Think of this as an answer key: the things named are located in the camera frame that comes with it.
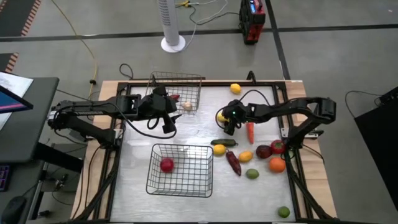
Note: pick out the black cabinet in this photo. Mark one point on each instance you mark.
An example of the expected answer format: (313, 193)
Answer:
(381, 140)

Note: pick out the yellow plug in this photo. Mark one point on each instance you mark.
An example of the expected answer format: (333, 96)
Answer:
(183, 3)

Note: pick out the orange carrot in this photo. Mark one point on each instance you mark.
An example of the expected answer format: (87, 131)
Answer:
(250, 132)

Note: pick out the black computer mouse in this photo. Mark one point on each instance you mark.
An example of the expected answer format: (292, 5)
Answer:
(14, 210)

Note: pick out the green lime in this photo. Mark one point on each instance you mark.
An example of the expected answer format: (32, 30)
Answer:
(252, 173)
(283, 211)

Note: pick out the dark red chili pepper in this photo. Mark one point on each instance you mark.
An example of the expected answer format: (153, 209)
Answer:
(233, 162)

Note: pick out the silver metal bracket plate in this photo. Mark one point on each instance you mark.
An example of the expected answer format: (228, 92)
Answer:
(285, 132)

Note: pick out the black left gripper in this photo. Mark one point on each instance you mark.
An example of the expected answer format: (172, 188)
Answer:
(157, 105)

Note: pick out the orange yellow mango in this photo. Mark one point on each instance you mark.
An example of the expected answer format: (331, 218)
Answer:
(245, 156)

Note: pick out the black mat orange striped edge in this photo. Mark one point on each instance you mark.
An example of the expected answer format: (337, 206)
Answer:
(15, 15)
(7, 62)

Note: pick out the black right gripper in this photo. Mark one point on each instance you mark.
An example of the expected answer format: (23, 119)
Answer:
(237, 112)

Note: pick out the dark red apple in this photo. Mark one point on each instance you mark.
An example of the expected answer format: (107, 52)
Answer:
(263, 151)

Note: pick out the white garlic bulb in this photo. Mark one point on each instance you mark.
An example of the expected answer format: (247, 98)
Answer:
(187, 105)

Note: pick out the red black power station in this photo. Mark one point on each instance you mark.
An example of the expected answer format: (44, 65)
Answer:
(252, 21)

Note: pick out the dark green cucumber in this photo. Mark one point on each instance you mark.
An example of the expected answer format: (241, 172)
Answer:
(224, 142)

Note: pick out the orange fruit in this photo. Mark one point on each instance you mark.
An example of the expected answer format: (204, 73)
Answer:
(277, 164)

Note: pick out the bright red apple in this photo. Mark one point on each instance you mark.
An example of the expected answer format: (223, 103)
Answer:
(167, 165)

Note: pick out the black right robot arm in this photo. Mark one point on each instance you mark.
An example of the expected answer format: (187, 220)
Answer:
(298, 107)

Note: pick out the white paper sheet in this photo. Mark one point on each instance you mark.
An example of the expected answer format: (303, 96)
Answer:
(14, 82)

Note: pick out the white tower fan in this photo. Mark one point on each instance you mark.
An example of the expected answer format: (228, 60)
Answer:
(170, 25)

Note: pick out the black metal table frame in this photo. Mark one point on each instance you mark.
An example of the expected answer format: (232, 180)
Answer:
(211, 83)

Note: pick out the yellow pepper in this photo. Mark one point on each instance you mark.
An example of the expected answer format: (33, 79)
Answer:
(220, 117)

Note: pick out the monitor with blue screen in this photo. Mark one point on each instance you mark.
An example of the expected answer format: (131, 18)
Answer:
(11, 101)

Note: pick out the yellow lemon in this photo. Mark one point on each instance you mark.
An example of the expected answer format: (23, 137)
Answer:
(235, 88)
(219, 149)

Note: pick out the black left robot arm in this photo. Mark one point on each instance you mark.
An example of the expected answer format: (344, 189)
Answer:
(93, 109)

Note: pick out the black desk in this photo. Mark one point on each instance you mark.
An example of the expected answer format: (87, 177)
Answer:
(28, 130)

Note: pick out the keyboard with blue light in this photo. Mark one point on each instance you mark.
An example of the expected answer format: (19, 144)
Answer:
(4, 177)

